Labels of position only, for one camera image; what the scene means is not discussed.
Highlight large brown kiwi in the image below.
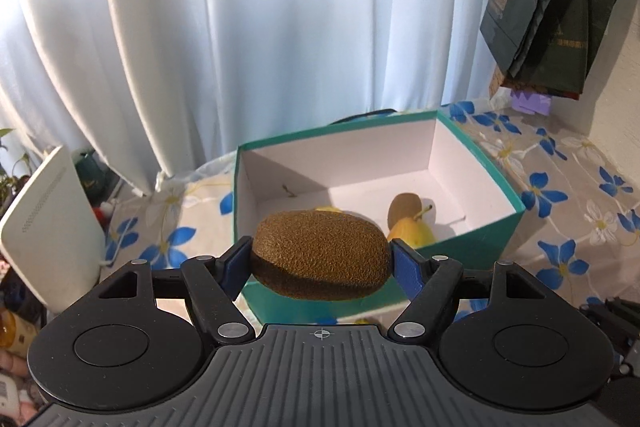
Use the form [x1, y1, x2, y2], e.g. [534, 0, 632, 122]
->
[250, 210, 392, 301]

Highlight red white figurine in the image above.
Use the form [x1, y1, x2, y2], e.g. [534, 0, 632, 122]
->
[92, 202, 114, 229]

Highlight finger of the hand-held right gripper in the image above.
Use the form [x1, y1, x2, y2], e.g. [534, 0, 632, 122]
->
[579, 296, 640, 358]

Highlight green ceramic pot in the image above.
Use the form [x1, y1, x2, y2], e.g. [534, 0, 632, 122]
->
[74, 149, 119, 208]

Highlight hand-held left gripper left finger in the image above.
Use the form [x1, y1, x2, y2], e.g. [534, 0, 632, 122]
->
[94, 236, 255, 348]

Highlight purple box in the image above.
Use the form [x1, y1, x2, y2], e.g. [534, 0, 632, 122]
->
[512, 89, 554, 116]

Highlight white plastic appliance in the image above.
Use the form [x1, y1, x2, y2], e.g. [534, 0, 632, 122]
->
[0, 145, 107, 314]

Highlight blue floral tablecloth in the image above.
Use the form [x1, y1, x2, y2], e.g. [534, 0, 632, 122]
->
[102, 99, 640, 343]

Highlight green potted plant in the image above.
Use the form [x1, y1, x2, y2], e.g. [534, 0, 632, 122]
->
[0, 129, 32, 210]

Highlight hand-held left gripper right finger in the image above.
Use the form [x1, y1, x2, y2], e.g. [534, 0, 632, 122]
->
[389, 238, 552, 349]

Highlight white sheer curtain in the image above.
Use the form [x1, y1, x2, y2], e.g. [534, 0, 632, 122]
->
[0, 0, 501, 198]

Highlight black plastic bag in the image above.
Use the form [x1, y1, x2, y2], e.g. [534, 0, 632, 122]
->
[505, 0, 634, 100]

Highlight small brown kiwi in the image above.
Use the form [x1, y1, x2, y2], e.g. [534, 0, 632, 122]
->
[388, 193, 424, 228]

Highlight black strap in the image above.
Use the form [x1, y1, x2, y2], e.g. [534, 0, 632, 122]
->
[327, 109, 397, 126]

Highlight teal cardboard box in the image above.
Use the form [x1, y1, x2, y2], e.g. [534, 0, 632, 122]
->
[232, 109, 527, 325]

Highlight yellow bottle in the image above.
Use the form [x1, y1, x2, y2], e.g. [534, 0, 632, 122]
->
[0, 309, 39, 351]

